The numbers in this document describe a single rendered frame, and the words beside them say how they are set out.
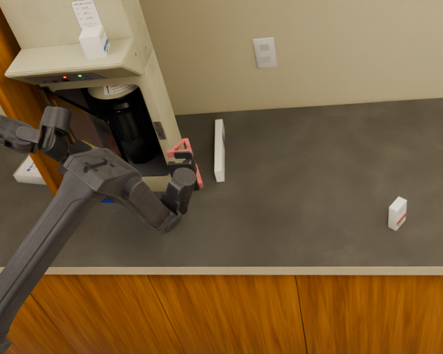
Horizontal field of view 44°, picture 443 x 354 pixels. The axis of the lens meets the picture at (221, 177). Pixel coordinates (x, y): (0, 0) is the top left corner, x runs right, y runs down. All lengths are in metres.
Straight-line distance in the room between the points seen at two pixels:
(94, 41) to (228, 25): 0.62
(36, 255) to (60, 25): 0.73
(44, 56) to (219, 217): 0.68
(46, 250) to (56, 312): 1.14
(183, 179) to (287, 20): 0.76
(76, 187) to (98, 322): 1.19
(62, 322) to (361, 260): 1.11
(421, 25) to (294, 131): 0.52
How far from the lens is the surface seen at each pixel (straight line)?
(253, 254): 1.57
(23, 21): 1.53
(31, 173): 2.04
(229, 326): 1.90
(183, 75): 2.02
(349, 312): 1.77
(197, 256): 1.60
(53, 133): 1.43
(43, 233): 0.92
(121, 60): 1.37
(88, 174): 0.89
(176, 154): 1.41
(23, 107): 1.66
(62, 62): 1.45
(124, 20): 1.43
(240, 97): 2.04
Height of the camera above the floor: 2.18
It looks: 44 degrees down
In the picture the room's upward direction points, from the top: 15 degrees counter-clockwise
